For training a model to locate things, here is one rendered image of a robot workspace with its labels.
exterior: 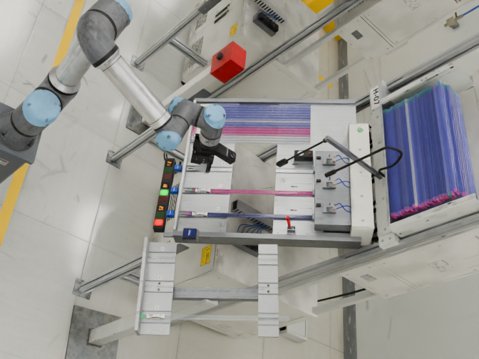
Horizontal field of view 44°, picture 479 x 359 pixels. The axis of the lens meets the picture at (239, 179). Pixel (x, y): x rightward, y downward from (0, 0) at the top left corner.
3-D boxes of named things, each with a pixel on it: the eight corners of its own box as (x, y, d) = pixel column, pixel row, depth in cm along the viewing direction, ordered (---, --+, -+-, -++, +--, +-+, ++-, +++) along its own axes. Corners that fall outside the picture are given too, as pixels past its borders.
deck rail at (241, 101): (195, 110, 269) (194, 101, 264) (196, 107, 270) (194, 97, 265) (354, 112, 261) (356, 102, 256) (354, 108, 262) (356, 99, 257)
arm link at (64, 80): (25, 101, 211) (89, 2, 174) (47, 78, 222) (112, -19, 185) (53, 122, 214) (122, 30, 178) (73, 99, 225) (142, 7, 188)
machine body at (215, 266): (132, 303, 289) (217, 271, 249) (155, 184, 328) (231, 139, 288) (230, 341, 324) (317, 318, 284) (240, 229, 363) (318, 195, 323)
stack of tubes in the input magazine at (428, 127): (390, 218, 210) (460, 191, 193) (382, 109, 238) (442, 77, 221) (410, 231, 217) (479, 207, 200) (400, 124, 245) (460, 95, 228)
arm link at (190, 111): (164, 108, 193) (195, 121, 193) (177, 90, 201) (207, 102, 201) (160, 126, 199) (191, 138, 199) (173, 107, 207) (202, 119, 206)
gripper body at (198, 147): (192, 147, 220) (196, 128, 210) (215, 152, 221) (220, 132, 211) (189, 164, 216) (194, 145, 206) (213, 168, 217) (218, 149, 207)
